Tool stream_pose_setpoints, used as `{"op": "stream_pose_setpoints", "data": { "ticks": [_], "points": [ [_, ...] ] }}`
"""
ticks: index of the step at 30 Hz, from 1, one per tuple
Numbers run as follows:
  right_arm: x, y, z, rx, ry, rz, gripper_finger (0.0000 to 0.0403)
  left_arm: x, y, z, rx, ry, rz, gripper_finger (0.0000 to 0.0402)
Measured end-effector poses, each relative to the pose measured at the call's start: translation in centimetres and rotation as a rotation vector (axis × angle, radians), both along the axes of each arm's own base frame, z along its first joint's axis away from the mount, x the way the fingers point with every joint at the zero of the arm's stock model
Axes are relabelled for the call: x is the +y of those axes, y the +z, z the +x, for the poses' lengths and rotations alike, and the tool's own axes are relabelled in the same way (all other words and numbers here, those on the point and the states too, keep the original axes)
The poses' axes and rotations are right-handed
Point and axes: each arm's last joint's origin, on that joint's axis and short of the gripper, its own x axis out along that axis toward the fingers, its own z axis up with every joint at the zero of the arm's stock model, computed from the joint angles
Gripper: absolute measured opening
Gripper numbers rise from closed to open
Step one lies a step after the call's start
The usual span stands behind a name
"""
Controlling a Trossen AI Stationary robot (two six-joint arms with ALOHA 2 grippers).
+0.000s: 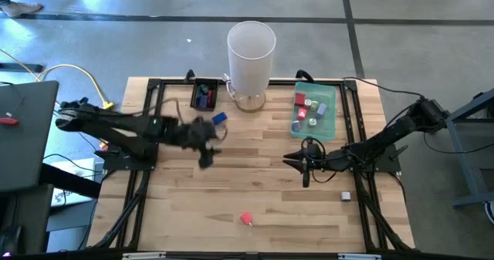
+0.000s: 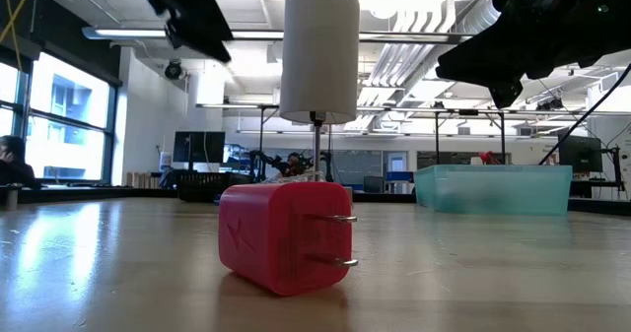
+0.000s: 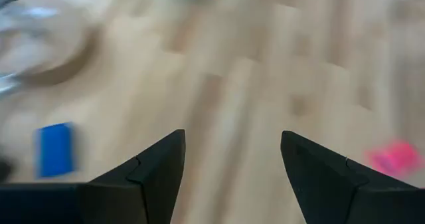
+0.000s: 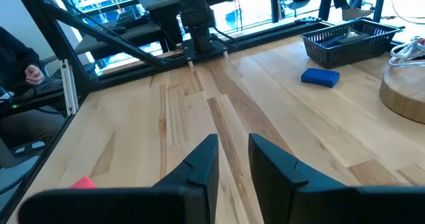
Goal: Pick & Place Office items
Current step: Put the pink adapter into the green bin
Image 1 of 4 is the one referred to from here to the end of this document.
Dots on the black floor bar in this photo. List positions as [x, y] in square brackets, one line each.
[21, 67]

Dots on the silver aluminium bracket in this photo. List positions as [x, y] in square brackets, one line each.
[359, 256]
[143, 256]

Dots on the black aluminium rig frame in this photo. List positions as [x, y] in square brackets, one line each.
[153, 84]

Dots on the red rectangular plastic case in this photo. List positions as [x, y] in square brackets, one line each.
[210, 97]

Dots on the pink wall charger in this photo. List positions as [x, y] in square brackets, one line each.
[302, 114]
[245, 218]

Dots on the blue rectangular plastic case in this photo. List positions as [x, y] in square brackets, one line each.
[201, 90]

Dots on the blue rectangular box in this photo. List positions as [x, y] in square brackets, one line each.
[219, 118]

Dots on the white cube wall charger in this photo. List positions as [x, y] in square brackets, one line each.
[346, 196]

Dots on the black slotted organizer bin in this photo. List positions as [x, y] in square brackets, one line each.
[195, 105]

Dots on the white shade wooden base lamp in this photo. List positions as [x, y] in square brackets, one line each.
[251, 59]

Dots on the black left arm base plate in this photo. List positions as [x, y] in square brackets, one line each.
[116, 163]

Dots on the small white wall charger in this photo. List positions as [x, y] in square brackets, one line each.
[308, 102]

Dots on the green wall charger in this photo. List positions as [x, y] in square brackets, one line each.
[314, 105]

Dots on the white printed box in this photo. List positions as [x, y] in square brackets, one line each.
[73, 171]

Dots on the person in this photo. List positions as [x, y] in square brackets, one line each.
[23, 9]

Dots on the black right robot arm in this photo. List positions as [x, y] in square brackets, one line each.
[386, 136]

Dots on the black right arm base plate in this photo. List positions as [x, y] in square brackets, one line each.
[390, 165]

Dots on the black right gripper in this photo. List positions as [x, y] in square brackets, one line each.
[316, 157]

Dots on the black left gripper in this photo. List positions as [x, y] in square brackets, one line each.
[197, 132]

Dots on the grey blue table frame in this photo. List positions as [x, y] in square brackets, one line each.
[461, 167]

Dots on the teal translucent plastic bin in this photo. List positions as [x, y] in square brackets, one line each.
[326, 130]

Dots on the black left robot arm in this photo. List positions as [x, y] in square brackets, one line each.
[116, 125]

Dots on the dark grey desk surface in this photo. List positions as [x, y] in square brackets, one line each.
[27, 144]

